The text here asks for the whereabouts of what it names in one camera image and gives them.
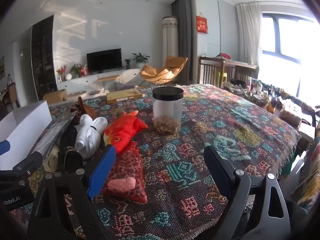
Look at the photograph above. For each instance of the brown cloth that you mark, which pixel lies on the brown cloth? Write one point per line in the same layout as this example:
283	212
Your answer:
85	108

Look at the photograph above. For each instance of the red leopard mesh bag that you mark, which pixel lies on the red leopard mesh bag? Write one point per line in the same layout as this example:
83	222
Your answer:
128	165

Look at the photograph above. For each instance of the wicker basket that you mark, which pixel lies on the wicker basket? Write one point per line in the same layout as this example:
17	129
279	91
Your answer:
290	116

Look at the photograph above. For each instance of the grey curtain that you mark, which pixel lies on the grey curtain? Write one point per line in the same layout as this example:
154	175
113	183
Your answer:
183	30

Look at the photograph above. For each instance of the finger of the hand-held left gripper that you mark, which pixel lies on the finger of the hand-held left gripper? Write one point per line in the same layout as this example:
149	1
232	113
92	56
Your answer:
4	148
30	163

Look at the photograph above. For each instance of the red cloth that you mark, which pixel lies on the red cloth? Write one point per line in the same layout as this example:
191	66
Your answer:
223	55

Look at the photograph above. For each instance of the clear jar black lid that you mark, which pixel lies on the clear jar black lid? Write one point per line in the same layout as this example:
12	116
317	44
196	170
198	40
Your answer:
167	110

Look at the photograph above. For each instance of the cluster of bottles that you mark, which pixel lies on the cluster of bottles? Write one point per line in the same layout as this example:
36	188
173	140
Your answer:
262	92

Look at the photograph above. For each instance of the small potted plant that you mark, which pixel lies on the small potted plant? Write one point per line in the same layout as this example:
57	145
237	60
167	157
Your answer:
127	63

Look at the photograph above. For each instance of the orange lounge chair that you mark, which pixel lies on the orange lounge chair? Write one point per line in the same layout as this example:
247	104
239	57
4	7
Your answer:
162	73

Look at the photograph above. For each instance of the wooden hairpin-leg bench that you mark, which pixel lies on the wooden hairpin-leg bench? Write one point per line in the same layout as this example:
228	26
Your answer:
108	78

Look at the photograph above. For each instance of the white curtain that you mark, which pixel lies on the white curtain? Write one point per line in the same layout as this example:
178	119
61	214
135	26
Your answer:
248	32

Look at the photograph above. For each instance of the wall picture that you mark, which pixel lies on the wall picture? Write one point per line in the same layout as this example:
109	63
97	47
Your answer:
2	67

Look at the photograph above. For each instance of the covered standing air conditioner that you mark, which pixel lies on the covered standing air conditioner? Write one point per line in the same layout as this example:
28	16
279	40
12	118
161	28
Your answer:
170	42

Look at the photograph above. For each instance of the flat printed packet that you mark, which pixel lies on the flat printed packet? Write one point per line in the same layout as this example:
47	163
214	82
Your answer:
52	135

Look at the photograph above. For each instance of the red flower bouquet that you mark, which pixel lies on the red flower bouquet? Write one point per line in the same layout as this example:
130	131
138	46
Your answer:
61	71

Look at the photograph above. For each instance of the patterned woven blanket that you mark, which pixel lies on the patterned woven blanket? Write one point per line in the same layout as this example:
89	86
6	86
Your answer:
190	140

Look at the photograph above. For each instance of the cream cloth roll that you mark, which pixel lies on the cream cloth roll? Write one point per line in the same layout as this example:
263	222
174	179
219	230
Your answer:
51	158

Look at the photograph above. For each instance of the white television cabinet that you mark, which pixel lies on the white television cabinet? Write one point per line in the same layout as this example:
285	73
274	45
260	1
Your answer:
82	82

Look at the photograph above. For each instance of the white box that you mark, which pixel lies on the white box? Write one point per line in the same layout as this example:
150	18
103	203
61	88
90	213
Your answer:
22	127

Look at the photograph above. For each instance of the red gift box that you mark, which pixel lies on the red gift box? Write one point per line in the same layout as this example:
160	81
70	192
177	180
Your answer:
84	71

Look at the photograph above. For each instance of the window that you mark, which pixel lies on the window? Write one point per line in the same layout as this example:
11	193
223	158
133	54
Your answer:
287	55

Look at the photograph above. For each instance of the dark display cabinet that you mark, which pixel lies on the dark display cabinet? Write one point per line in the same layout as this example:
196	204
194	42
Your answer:
43	57

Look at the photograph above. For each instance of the wooden chair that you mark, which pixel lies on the wooden chair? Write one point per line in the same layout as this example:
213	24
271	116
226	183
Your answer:
12	96

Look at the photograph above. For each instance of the white round vase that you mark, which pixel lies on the white round vase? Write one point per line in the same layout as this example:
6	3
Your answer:
68	76

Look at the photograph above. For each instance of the small black bag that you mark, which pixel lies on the small black bag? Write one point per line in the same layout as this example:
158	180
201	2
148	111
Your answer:
73	160

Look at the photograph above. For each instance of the large potted plant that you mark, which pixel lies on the large potted plant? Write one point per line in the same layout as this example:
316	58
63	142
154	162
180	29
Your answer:
140	59

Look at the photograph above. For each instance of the bushy green potted plant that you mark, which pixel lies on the bushy green potted plant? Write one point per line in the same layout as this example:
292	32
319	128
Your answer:
75	70

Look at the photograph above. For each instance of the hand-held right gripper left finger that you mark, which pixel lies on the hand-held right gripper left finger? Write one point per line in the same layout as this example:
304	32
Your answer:
100	172

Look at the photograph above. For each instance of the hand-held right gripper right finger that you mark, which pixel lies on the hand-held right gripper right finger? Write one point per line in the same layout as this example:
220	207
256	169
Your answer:
217	172

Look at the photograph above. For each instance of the black cloth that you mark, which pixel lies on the black cloth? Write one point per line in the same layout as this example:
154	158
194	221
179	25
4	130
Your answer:
68	135

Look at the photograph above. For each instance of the cardboard box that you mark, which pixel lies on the cardboard box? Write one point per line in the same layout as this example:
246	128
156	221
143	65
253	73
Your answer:
53	96

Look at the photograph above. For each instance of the red wall hanging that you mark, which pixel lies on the red wall hanging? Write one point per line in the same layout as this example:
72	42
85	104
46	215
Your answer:
202	24

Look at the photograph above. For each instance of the white towel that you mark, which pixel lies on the white towel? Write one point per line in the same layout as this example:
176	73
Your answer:
88	135

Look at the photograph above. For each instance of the yellow flat box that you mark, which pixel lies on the yellow flat box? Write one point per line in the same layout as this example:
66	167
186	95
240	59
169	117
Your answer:
123	96

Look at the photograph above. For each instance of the red fish plush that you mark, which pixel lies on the red fish plush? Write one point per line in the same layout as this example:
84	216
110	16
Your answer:
123	130

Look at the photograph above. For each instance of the black television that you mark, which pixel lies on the black television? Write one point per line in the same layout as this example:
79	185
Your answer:
103	60

